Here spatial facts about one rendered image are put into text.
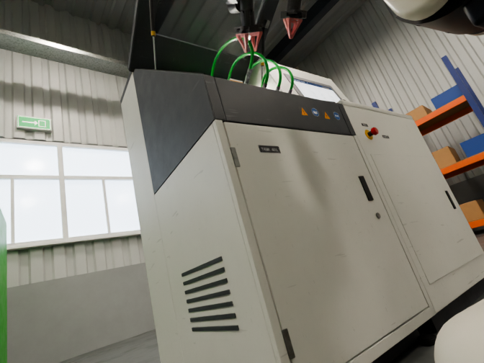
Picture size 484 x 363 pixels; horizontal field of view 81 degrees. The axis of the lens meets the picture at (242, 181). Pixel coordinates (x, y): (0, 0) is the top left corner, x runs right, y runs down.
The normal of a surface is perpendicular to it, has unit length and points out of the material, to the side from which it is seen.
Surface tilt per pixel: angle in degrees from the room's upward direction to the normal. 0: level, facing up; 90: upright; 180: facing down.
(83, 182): 90
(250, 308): 90
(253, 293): 90
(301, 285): 90
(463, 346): 51
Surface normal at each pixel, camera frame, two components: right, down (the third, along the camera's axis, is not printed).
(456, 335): -0.80, -0.60
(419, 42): -0.76, 0.00
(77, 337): 0.59, -0.40
